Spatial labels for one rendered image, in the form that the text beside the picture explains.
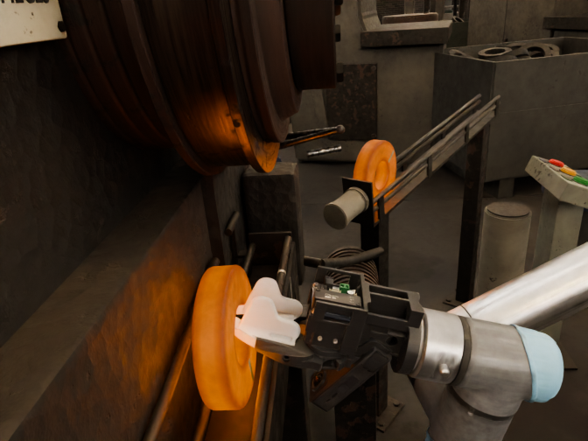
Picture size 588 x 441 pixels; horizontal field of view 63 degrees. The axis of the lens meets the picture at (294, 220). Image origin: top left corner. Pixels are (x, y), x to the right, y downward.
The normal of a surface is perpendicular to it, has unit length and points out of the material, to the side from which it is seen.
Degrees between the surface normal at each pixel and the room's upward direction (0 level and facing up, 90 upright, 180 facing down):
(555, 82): 90
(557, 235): 90
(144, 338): 90
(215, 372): 80
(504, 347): 40
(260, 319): 90
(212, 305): 32
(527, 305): 51
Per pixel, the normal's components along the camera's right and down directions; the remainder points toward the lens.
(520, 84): 0.19, 0.39
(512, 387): -0.03, 0.44
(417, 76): -0.31, 0.41
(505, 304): -0.35, -0.54
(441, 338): 0.08, -0.36
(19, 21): 1.00, -0.04
